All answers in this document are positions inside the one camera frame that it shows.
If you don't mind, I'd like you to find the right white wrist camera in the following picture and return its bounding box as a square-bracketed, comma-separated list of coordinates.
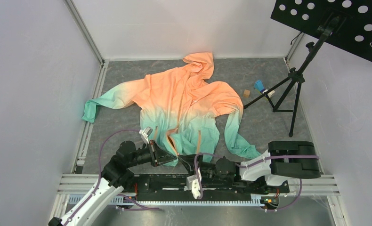
[185, 169, 202, 199]

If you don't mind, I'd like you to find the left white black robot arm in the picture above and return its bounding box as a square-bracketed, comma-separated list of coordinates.
[48, 140, 177, 226]

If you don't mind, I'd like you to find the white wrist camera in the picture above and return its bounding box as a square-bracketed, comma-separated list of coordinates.
[185, 169, 202, 199]
[139, 127, 153, 144]

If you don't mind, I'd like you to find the small white block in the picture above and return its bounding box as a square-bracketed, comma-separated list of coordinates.
[263, 89, 275, 98]

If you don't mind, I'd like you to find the orange and mint hooded jacket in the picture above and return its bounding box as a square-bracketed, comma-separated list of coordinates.
[82, 52, 259, 162]

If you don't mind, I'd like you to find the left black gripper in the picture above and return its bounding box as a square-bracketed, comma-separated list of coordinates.
[126, 139, 177, 168]

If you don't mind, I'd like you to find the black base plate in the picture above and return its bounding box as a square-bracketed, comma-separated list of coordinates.
[123, 174, 290, 201]

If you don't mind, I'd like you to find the aluminium frame rail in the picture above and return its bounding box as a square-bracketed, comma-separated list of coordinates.
[57, 174, 340, 196]

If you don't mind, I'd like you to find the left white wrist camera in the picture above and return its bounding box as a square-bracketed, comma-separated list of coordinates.
[139, 127, 153, 144]

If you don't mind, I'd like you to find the small wooden cube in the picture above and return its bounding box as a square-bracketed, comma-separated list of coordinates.
[243, 89, 251, 98]

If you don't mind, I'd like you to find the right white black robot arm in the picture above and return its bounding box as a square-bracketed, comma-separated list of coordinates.
[179, 141, 321, 192]

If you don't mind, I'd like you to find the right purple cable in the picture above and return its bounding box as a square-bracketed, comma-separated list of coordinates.
[194, 152, 320, 212]

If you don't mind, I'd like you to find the white slotted cable duct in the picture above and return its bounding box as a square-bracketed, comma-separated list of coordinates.
[68, 194, 264, 207]

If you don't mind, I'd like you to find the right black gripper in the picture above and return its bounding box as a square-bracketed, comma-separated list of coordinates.
[178, 152, 228, 181]

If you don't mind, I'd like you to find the purple cable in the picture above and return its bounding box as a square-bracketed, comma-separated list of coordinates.
[63, 130, 162, 226]
[194, 152, 320, 212]

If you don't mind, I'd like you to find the blue block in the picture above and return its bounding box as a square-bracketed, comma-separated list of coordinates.
[254, 80, 266, 93]

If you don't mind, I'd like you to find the black tripod stand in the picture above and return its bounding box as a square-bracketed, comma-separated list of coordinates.
[243, 16, 341, 137]

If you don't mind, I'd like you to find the black perforated tray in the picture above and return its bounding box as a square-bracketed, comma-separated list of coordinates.
[271, 0, 372, 62]

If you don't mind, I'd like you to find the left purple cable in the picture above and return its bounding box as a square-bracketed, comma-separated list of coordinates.
[63, 130, 162, 226]

